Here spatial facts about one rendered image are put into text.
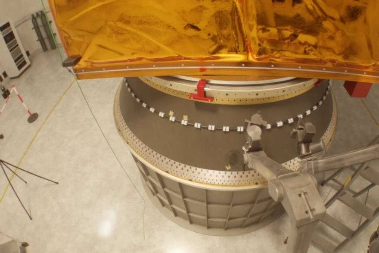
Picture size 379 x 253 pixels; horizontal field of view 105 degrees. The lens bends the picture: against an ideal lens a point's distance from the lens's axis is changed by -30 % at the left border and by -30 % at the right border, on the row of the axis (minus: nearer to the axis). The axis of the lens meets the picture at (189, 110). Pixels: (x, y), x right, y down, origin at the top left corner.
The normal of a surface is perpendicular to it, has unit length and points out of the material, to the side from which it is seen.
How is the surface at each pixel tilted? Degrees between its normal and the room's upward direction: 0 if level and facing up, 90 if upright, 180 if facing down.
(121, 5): 87
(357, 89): 90
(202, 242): 0
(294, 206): 8
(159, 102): 62
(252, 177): 43
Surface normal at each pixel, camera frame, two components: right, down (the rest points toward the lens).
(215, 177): -0.19, -0.07
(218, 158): -0.21, 0.25
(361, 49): -0.11, 0.69
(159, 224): -0.08, -0.73
